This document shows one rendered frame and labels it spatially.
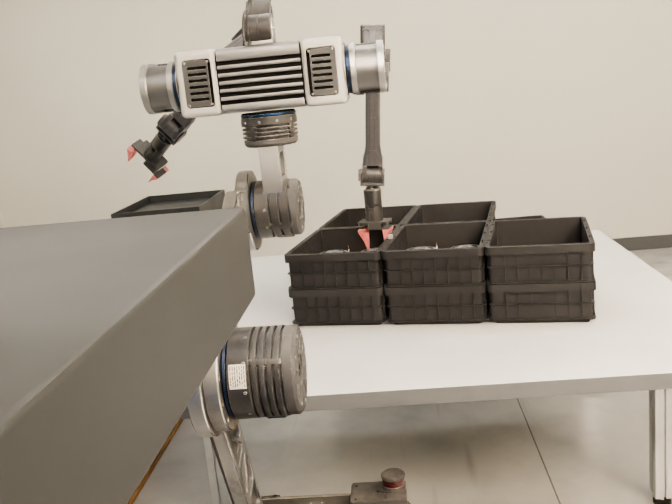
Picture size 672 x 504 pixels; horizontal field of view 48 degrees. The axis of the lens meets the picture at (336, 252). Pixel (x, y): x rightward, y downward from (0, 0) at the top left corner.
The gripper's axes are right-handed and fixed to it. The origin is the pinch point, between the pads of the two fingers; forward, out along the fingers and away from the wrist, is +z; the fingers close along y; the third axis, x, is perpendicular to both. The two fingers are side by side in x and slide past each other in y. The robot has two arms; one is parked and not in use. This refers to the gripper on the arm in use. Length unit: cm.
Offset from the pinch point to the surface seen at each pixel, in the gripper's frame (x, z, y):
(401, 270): 30.3, 0.3, -16.1
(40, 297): 216, -49, -54
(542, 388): 68, 19, -58
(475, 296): 27.8, 9.1, -36.8
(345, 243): -5.2, -0.3, 13.1
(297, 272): 32.5, -0.2, 15.9
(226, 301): 204, -45, -55
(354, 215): -44.6, -2.7, 22.2
